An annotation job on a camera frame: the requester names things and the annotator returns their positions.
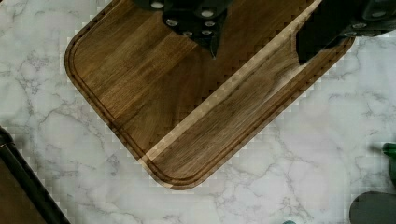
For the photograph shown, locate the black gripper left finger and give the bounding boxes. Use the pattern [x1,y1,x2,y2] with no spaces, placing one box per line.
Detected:
[133,0,233,59]

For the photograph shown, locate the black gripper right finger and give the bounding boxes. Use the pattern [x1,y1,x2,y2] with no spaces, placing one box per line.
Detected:
[296,0,396,64]

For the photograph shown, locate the black metal drawer handle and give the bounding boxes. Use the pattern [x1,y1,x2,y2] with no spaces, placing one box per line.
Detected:
[0,128,71,224]

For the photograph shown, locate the wooden drawer front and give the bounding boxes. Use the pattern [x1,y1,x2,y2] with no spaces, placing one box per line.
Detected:
[0,161,47,224]

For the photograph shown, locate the dark wooden cutting board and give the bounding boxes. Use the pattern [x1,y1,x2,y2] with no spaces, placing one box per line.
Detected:
[64,0,351,189]

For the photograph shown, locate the green bottle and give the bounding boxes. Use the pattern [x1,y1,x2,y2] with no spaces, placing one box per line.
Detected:
[382,143,396,186]

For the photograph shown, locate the dark grey round object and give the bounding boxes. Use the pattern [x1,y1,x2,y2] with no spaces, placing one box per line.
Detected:
[349,191,396,224]

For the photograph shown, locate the small teal object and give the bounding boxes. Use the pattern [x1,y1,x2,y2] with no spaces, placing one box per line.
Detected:
[282,220,297,224]

